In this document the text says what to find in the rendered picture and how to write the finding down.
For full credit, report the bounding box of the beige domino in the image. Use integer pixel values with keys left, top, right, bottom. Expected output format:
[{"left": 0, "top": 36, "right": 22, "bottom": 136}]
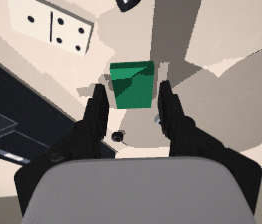
[{"left": 8, "top": 0, "right": 93, "bottom": 57}]

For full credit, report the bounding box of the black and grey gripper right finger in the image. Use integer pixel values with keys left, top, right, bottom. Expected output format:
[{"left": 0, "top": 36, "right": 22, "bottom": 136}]
[{"left": 157, "top": 80, "right": 262, "bottom": 216}]

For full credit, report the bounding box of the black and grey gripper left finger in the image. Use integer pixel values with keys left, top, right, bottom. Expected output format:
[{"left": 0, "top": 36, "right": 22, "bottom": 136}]
[{"left": 14, "top": 84, "right": 110, "bottom": 217}]

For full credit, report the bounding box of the dark grey rack of bins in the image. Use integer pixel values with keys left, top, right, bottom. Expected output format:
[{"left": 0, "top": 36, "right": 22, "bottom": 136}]
[{"left": 0, "top": 67, "right": 75, "bottom": 166}]

